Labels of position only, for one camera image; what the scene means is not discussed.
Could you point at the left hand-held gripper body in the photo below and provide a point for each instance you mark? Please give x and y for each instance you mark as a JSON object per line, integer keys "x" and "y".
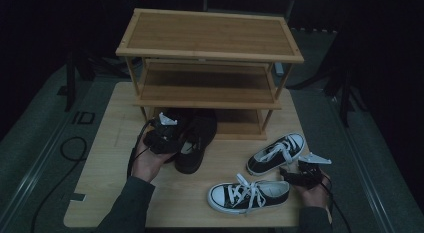
{"x": 163, "y": 136}

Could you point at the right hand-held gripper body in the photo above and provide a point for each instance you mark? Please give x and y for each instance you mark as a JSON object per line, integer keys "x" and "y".
{"x": 310, "y": 176}

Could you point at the black stand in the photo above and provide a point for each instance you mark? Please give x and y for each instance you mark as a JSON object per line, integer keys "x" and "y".
{"x": 346, "y": 99}
{"x": 69, "y": 83}

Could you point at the black slip-on shoe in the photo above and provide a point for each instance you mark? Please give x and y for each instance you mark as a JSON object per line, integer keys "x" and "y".
{"x": 182, "y": 114}
{"x": 200, "y": 136}

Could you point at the person's right hand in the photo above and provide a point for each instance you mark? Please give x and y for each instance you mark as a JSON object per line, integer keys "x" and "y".
{"x": 315, "y": 196}

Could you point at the wooden shoe rack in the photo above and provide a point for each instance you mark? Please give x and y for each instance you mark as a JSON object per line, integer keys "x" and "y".
{"x": 206, "y": 36}

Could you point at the grey tape piece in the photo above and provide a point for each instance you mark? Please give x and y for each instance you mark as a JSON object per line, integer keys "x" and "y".
{"x": 78, "y": 197}

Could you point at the person's left hand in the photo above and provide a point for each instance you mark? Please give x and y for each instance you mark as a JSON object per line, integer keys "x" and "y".
{"x": 146, "y": 164}

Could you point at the black and white sneaker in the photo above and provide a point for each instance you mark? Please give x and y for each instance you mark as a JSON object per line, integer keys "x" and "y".
{"x": 246, "y": 196}
{"x": 273, "y": 156}

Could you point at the small grey bar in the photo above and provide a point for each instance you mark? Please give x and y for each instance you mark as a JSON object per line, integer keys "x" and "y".
{"x": 279, "y": 69}

